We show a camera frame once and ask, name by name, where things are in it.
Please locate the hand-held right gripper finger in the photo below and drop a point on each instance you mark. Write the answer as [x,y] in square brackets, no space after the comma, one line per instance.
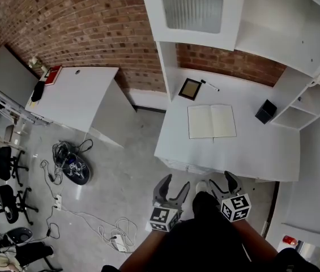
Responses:
[234,184]
[215,191]

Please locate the black square pen holder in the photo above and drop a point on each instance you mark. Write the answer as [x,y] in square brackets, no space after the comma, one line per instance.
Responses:
[266,112]

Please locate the person's right forearm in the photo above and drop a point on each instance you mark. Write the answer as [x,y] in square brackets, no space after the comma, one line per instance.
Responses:
[256,239]

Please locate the cream paged notebook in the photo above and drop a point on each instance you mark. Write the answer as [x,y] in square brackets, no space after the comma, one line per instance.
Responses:
[210,122]

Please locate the black pouch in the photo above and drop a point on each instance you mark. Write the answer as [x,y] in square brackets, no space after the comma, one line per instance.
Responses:
[37,91]

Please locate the dark picture frame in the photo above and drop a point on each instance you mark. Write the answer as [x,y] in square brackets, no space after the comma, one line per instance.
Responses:
[189,89]

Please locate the grey cabinet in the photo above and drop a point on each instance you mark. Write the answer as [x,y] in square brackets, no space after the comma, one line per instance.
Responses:
[9,78]

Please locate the large white power strip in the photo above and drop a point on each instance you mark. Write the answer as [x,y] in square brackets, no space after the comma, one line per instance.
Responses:
[118,242]

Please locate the person's black clothing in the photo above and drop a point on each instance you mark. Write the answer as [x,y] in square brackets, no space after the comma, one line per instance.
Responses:
[205,242]

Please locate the small white power strip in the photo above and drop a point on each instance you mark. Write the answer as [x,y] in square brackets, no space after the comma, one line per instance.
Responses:
[58,202]

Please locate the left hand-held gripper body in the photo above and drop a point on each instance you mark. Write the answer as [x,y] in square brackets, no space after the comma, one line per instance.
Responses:
[162,218]

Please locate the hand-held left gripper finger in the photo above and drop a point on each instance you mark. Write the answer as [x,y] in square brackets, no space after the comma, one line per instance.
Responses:
[182,197]
[161,190]

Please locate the red book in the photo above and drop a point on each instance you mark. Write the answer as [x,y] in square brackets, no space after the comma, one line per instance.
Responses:
[53,75]

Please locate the white desk with hutch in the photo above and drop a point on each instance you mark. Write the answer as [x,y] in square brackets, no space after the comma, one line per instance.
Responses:
[261,152]

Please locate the person's left forearm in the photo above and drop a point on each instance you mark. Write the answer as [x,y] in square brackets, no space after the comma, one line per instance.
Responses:
[142,251]

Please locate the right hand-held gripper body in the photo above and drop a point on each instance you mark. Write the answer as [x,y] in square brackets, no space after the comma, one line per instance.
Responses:
[236,207]

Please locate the red round object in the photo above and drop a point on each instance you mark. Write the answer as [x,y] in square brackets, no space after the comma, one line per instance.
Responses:
[290,239]

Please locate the small potted plant decoration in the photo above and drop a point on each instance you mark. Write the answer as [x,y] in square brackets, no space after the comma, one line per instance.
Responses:
[36,64]

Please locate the black and white marker pen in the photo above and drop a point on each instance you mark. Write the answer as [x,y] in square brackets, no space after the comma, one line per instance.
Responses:
[210,85]

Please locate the small white desk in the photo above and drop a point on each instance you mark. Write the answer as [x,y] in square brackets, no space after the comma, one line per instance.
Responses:
[72,95]

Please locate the small wooden stool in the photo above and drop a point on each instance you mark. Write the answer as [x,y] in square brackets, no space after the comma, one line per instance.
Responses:
[13,135]

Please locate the black office chair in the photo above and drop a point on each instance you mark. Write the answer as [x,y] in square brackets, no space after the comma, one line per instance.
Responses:
[8,203]
[5,163]

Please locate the black window frame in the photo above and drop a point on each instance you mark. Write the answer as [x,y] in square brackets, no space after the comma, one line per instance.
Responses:
[300,246]

